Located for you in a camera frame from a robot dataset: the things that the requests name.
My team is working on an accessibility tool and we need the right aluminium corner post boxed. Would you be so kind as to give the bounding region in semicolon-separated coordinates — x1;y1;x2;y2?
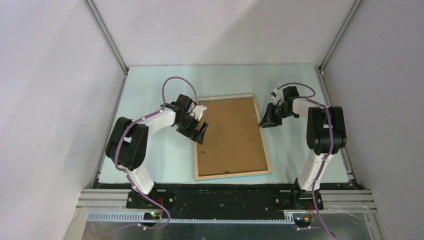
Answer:
318;0;364;76

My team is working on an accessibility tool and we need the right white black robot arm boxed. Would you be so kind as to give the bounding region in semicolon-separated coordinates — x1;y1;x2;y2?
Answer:
258;83;347;209

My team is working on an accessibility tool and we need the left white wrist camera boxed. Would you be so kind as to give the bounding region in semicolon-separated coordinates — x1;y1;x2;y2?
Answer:
189;104;208;122

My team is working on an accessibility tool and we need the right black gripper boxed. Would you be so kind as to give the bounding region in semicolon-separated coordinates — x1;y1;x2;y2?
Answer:
259;102;295;128

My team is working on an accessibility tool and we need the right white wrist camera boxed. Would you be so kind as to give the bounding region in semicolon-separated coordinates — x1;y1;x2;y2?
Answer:
270;88;284;107

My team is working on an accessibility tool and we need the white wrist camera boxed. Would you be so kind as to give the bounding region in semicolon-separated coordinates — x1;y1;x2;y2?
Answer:
270;88;284;107
189;104;208;122

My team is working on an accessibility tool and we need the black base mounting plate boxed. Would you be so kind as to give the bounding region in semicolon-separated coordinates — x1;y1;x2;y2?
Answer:
126;183;324;221

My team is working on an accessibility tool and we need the brown fibreboard backing board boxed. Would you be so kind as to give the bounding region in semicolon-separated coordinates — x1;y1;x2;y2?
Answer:
196;96;269;177

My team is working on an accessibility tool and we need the aluminium corner post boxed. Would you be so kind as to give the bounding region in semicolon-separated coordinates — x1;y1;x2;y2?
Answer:
318;0;364;76
83;0;129;75

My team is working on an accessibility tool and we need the light wooden picture frame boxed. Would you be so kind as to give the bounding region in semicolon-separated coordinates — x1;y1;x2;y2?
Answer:
193;93;273;181

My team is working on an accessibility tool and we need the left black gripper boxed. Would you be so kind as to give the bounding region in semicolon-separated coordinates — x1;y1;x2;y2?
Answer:
175;112;208;145

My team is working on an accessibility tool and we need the aluminium rail frame front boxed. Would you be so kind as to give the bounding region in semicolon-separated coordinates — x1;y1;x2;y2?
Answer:
76;185;379;232

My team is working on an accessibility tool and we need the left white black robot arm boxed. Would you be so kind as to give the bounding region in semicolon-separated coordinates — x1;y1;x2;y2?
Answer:
105;94;209;208

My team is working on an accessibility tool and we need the left aluminium corner post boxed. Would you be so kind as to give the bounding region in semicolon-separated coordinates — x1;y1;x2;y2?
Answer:
83;0;129;75

